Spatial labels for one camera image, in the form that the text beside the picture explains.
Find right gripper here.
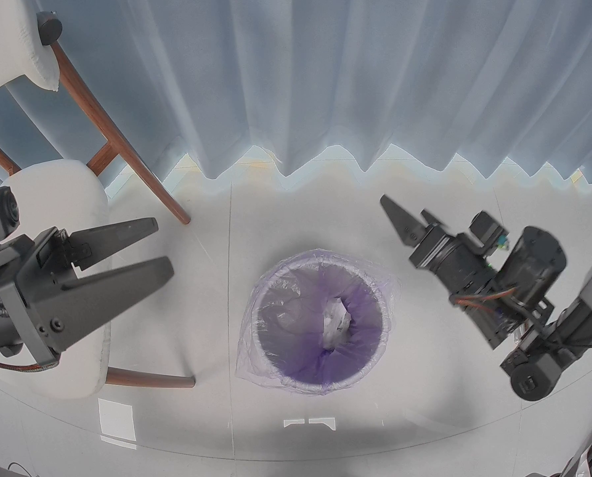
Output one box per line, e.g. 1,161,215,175
380,194,499,295

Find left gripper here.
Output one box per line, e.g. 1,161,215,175
0,218,175,367

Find white paper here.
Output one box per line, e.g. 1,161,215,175
322,300,352,349

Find purple plastic bag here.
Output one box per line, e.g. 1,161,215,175
235,249,402,396

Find white trash bin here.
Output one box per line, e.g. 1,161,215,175
252,260,392,392

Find wooden chair with white cushions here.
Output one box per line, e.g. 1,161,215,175
0,0,195,400

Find pale blue curtain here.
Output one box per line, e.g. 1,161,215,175
0,0,592,187

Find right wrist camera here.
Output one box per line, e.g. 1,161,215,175
469,211,510,257

